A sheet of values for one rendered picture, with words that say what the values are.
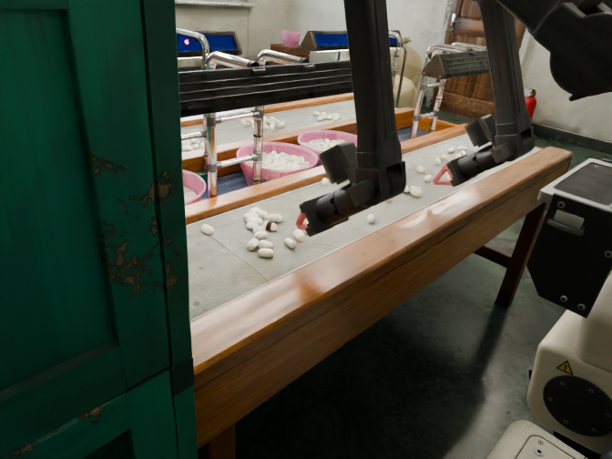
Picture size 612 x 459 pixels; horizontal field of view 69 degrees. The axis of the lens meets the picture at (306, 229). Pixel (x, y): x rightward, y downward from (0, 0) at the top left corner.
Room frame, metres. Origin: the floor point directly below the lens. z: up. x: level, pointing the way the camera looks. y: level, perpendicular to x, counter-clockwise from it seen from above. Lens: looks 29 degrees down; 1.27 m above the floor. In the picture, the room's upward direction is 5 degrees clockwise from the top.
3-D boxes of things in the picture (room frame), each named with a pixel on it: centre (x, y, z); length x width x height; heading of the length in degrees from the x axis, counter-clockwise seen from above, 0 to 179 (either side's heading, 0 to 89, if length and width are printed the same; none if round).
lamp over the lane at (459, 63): (1.74, -0.56, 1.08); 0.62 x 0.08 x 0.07; 138
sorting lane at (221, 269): (1.30, -0.25, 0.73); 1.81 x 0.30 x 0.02; 138
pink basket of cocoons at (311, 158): (1.41, 0.12, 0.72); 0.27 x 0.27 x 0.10
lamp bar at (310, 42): (2.11, -0.14, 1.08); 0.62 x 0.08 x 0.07; 138
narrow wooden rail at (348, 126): (1.64, 0.13, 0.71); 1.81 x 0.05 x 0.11; 138
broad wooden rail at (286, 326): (1.16, -0.40, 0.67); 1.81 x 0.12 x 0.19; 138
